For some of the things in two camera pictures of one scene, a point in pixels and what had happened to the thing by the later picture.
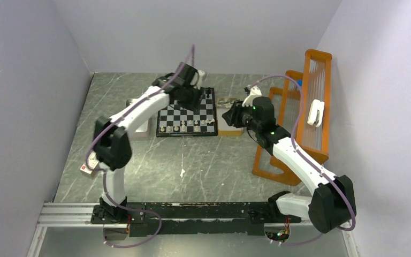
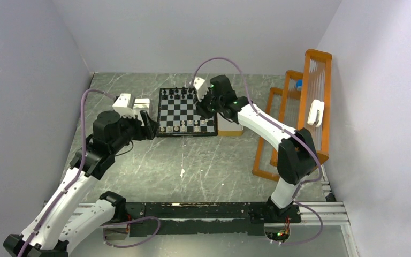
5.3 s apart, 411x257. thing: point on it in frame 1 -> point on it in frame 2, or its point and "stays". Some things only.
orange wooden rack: (302, 106) stays
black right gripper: (232, 115) -> (199, 106)
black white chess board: (175, 121) stays
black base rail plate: (190, 219) stays
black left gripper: (193, 104) -> (147, 131)
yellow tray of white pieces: (224, 129) stays
